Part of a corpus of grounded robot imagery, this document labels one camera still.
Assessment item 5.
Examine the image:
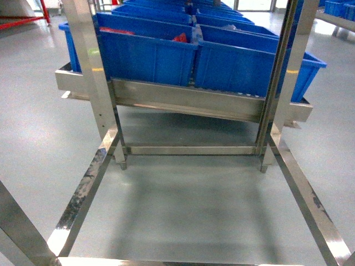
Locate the blue plastic bin right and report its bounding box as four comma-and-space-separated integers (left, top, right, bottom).
193, 24, 327, 103

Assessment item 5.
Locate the blue plastic bin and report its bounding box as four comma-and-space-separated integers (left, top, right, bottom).
193, 24, 327, 103
58, 22, 82, 73
97, 13, 198, 86

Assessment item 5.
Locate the blue plastic bin far left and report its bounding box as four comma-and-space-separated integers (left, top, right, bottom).
58, 22, 82, 73

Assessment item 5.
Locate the blue bins far right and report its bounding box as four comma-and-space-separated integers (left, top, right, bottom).
319, 0, 354, 21

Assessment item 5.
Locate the red metal frame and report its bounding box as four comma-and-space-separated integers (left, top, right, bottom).
1, 1, 51, 30

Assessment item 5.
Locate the stainless steel rack frame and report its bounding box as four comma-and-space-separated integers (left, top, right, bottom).
1, 1, 354, 265

